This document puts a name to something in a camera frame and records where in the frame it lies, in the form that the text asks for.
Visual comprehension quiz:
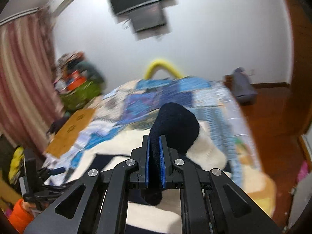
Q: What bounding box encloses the pile of clothes and toys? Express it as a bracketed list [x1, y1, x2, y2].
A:
[53, 51, 104, 94]

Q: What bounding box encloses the brown cardboard sheet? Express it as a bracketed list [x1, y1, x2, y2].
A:
[45, 109, 95, 158]

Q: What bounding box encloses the yellow foam arch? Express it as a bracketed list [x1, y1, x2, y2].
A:
[144, 59, 185, 80]

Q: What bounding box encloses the yellow bag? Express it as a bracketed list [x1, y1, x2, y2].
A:
[8, 146, 24, 184]

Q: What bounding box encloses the grey bag on floor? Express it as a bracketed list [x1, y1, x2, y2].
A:
[232, 67, 258, 105]

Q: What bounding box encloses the black and cream striped sweater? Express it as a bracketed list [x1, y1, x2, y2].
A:
[71, 103, 232, 233]

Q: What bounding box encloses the yellow orange blanket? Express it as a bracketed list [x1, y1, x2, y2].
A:
[242, 165, 277, 218]

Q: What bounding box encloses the pink slipper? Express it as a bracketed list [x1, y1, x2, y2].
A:
[297, 161, 309, 183]

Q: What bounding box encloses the pink striped curtain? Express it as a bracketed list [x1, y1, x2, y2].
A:
[1, 8, 63, 155]

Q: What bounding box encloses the green storage basket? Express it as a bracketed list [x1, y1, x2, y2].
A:
[59, 80, 102, 112]

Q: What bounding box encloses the blue patchwork bedspread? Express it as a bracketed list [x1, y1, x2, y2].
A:
[44, 77, 263, 192]

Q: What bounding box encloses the orange sleeved left forearm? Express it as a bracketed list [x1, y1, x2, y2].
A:
[8, 199, 34, 233]

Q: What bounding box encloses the white storage box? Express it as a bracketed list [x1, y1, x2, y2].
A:
[288, 173, 312, 229]

